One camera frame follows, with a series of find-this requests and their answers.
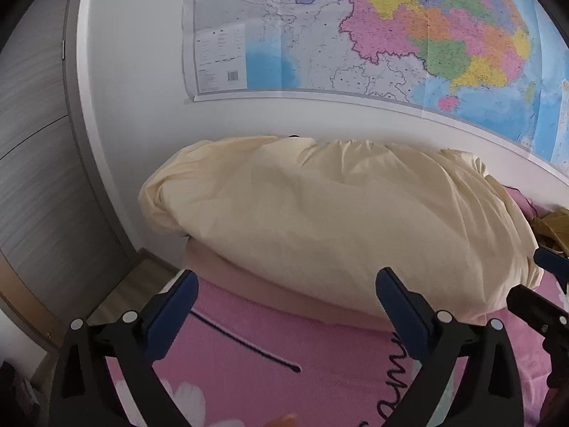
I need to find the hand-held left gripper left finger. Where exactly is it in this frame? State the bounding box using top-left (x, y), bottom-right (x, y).
top-left (48, 269), bottom-right (200, 427)

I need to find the pink daisy print bedsheet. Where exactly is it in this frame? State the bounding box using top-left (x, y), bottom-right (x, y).
top-left (104, 187), bottom-right (569, 427)

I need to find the pink garment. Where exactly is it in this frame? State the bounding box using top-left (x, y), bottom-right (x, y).
top-left (182, 236), bottom-right (503, 332)

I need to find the colourful wall map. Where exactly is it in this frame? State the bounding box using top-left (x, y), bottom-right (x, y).
top-left (181, 0), bottom-right (569, 174)

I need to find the cream coat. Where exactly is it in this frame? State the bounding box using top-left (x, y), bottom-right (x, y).
top-left (138, 136), bottom-right (545, 325)

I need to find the mustard brown garment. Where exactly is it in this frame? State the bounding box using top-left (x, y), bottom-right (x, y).
top-left (531, 208), bottom-right (569, 254)

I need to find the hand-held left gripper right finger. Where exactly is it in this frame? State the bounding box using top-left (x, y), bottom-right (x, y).
top-left (374, 267), bottom-right (521, 427)

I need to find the grey wood wardrobe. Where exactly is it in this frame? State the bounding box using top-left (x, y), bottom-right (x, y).
top-left (0, 0), bottom-right (138, 352)

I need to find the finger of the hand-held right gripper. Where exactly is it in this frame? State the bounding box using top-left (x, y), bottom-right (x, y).
top-left (533, 246), bottom-right (569, 283)
top-left (507, 284), bottom-right (569, 343)

